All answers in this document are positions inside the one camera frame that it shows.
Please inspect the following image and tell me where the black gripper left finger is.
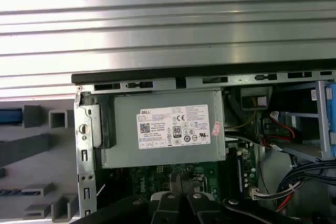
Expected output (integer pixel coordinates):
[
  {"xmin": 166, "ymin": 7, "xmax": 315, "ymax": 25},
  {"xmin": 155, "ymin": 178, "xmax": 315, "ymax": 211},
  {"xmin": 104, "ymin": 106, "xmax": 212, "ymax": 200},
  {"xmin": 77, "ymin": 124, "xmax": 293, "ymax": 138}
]
[{"xmin": 76, "ymin": 174, "xmax": 184, "ymax": 224}]

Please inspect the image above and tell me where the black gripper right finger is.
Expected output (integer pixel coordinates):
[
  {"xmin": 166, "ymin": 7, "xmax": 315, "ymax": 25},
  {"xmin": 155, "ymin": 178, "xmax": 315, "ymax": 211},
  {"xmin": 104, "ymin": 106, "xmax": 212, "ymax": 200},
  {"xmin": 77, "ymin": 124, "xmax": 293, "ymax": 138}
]
[{"xmin": 181, "ymin": 176, "xmax": 320, "ymax": 224}]

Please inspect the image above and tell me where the CPU socket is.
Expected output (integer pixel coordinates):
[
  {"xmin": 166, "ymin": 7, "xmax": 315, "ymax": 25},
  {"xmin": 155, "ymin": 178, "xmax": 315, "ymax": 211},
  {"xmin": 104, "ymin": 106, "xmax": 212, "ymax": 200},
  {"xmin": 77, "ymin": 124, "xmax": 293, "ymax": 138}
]
[{"xmin": 169, "ymin": 173, "xmax": 209, "ymax": 196}]

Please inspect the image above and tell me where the green motherboard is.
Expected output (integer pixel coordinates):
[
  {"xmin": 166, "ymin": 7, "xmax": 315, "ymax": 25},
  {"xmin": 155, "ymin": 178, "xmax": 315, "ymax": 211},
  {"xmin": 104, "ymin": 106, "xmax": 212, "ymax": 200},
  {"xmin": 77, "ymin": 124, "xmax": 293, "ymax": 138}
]
[{"xmin": 112, "ymin": 140, "xmax": 259, "ymax": 209}]

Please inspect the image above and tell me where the grey power supply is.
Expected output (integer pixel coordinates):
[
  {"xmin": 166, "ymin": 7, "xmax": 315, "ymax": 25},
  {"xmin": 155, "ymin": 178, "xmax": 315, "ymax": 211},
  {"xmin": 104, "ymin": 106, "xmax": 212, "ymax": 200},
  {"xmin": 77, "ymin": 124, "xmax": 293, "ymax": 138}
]
[{"xmin": 101, "ymin": 90, "xmax": 228, "ymax": 169}]

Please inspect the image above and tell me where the black PC case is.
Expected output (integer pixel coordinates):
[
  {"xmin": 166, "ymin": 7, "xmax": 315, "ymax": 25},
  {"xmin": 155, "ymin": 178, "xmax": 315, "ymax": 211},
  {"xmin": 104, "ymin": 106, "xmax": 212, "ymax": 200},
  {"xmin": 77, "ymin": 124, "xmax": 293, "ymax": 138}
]
[{"xmin": 70, "ymin": 63, "xmax": 336, "ymax": 224}]

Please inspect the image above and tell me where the grey optical drive cage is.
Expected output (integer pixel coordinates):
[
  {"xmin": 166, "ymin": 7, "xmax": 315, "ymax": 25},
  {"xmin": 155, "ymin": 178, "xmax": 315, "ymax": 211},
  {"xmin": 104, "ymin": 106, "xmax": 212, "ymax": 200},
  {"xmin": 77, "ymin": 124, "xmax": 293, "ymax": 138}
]
[{"xmin": 287, "ymin": 79, "xmax": 336, "ymax": 162}]

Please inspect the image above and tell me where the grey parts rack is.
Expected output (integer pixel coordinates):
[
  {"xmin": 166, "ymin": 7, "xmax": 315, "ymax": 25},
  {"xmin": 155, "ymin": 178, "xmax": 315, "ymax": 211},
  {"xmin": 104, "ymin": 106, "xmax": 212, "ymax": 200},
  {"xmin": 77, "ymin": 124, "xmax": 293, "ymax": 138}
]
[{"xmin": 0, "ymin": 104, "xmax": 79, "ymax": 222}]

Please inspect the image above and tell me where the blue drive bay latch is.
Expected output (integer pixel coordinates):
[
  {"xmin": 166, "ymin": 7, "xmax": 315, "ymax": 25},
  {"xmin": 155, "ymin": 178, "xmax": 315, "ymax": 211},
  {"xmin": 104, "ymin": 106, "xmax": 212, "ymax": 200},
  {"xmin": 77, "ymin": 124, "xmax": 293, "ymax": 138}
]
[{"xmin": 324, "ymin": 82, "xmax": 336, "ymax": 159}]

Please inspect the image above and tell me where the yellow wire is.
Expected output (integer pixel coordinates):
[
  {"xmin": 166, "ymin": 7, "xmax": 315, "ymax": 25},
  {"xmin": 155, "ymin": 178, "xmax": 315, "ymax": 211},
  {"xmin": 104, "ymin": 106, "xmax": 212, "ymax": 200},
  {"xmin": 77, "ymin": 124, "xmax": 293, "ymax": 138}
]
[{"xmin": 225, "ymin": 97, "xmax": 257, "ymax": 131}]

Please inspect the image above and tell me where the black wire bundle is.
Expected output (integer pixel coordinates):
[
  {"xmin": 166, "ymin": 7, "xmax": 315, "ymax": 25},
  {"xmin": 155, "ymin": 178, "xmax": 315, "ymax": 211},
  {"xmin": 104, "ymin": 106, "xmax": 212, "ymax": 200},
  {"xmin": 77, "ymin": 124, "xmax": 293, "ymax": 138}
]
[{"xmin": 278, "ymin": 161, "xmax": 336, "ymax": 210}]

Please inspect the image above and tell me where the red orange wire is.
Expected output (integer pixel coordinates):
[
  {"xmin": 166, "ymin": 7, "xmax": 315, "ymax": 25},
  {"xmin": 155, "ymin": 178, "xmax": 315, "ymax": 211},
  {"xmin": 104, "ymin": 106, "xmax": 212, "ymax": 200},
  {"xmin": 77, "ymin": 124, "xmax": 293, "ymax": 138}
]
[{"xmin": 262, "ymin": 126, "xmax": 299, "ymax": 152}]

